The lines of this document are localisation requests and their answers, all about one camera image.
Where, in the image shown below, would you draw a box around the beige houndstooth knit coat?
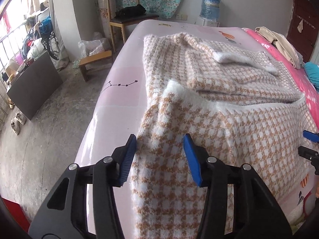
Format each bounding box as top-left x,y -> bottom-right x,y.
131,33 -> 318,238

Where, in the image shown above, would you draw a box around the beige clothes pile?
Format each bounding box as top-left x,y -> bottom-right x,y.
255,26 -> 302,69

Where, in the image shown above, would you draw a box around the pale pink printed bedsheet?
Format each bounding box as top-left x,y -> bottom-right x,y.
75,20 -> 318,238

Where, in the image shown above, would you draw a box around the pink floral blanket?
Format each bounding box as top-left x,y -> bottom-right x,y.
243,27 -> 319,127

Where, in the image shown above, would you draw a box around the teal cloth on bed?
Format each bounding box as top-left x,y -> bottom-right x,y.
304,62 -> 319,92

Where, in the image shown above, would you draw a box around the small wooden stool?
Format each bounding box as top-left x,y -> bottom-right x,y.
78,50 -> 113,82

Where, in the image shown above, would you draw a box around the dark red door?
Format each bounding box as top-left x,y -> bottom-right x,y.
287,0 -> 318,62

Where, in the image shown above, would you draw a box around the white plastic bag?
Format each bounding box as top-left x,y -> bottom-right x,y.
78,32 -> 111,58

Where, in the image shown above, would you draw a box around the dark grey cabinet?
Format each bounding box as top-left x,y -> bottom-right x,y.
7,52 -> 63,120

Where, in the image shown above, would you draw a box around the beige shoes on floor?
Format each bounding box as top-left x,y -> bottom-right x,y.
10,112 -> 27,135

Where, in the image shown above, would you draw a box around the white water dispenser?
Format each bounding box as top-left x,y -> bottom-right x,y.
195,16 -> 220,27

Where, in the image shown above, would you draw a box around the wooden chair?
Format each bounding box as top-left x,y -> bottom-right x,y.
106,0 -> 159,52

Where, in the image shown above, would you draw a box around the bicycle with blue bag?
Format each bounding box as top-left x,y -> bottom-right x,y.
39,16 -> 61,61

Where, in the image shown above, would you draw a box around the blue water jug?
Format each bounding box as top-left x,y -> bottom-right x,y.
200,0 -> 221,22

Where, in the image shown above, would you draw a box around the black garment on chair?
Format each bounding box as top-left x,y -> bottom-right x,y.
115,4 -> 146,19

